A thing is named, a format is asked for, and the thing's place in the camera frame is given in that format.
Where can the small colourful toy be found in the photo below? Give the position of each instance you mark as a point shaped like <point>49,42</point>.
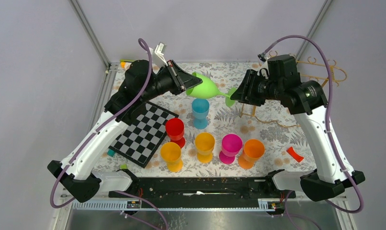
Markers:
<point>123,62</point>

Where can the red plastic wine glass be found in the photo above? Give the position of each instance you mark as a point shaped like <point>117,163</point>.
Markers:
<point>175,131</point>

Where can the green plastic wine glass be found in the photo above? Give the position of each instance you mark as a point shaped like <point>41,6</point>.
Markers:
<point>208,89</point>

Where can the orange plastic wine glass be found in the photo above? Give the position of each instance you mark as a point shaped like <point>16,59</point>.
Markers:
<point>253,150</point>

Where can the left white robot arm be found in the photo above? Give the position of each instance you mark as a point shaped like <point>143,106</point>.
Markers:
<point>140,85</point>

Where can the black white checkerboard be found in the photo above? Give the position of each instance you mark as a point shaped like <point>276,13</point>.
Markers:
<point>142,138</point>

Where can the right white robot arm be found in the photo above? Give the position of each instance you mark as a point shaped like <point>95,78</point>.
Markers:
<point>308,104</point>

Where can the amber plastic wine glass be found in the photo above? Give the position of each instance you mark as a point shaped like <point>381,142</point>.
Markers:
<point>204,144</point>

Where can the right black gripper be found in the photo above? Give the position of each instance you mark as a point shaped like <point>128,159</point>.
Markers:
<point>243,95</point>

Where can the floral table mat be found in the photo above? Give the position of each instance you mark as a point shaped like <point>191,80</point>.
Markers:
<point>223,120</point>

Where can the magenta plastic wine glass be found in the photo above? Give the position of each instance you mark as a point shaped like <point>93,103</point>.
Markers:
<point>231,145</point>

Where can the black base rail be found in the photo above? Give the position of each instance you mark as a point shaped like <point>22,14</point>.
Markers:
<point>206,192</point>

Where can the blue plastic wine glass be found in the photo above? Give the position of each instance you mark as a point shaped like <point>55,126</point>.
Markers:
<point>200,110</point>

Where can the red curved piece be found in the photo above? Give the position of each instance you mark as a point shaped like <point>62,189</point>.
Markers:
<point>294,154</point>

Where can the yellow plastic wine glass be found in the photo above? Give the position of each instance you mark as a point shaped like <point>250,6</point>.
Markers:
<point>172,155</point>

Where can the small teal block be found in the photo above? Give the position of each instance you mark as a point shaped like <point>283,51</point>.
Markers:
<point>110,153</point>

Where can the gold wire glass rack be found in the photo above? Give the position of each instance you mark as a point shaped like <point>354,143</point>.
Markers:
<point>313,62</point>

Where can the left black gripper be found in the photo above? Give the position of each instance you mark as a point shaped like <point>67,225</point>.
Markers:
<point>182,80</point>

